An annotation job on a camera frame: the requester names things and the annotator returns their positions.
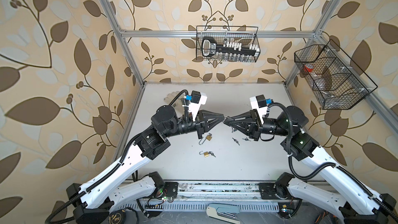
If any black wire basket back wall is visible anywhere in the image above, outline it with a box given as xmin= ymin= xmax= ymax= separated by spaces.
xmin=196 ymin=25 xmax=261 ymax=63

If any grey blue tool on floor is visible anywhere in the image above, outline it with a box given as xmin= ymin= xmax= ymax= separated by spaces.
xmin=206 ymin=203 xmax=241 ymax=224

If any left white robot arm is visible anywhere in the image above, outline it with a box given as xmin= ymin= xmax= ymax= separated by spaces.
xmin=45 ymin=90 xmax=225 ymax=224

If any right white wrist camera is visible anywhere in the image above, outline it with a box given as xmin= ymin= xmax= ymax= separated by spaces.
xmin=250 ymin=95 xmax=274 ymax=124

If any brass padlock long shackle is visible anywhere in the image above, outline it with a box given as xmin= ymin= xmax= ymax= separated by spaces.
xmin=199 ymin=133 xmax=212 ymax=145

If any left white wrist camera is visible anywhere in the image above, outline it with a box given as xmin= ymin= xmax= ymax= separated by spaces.
xmin=183 ymin=90 xmax=207 ymax=121

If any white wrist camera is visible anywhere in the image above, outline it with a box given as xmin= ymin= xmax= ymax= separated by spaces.
xmin=250 ymin=95 xmax=274 ymax=124
xmin=183 ymin=90 xmax=207 ymax=121

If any black wire basket wall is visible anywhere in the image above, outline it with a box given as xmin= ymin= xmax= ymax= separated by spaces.
xmin=294 ymin=39 xmax=378 ymax=110
xmin=196 ymin=25 xmax=261 ymax=63

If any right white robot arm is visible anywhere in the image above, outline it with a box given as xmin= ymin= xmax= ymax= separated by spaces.
xmin=224 ymin=103 xmax=398 ymax=224

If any brass padlock with keys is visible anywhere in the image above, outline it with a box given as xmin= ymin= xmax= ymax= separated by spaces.
xmin=199 ymin=151 xmax=216 ymax=157

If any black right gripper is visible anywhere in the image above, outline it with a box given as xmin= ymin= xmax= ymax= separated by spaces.
xmin=229 ymin=109 xmax=290 ymax=142

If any white work glove red cuff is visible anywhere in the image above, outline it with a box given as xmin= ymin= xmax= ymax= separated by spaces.
xmin=167 ymin=91 xmax=179 ymax=101

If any black wire basket right wall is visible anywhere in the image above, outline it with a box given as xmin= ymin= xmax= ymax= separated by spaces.
xmin=294 ymin=39 xmax=378 ymax=110

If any black socket set holder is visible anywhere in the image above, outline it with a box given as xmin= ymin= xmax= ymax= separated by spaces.
xmin=199 ymin=36 xmax=261 ymax=60

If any red capped item in basket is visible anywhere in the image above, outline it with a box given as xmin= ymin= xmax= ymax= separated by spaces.
xmin=303 ymin=63 xmax=314 ymax=74

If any round tape measure on floor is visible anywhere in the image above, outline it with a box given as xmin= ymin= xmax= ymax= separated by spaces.
xmin=108 ymin=210 xmax=126 ymax=224

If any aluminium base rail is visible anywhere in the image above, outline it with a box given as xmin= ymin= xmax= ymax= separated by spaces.
xmin=130 ymin=179 xmax=315 ymax=214

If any black padlock with keys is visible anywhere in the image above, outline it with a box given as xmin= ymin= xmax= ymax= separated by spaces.
xmin=223 ymin=117 xmax=230 ymax=125

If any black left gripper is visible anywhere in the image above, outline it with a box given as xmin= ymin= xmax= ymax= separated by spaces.
xmin=160 ymin=108 xmax=222 ymax=140

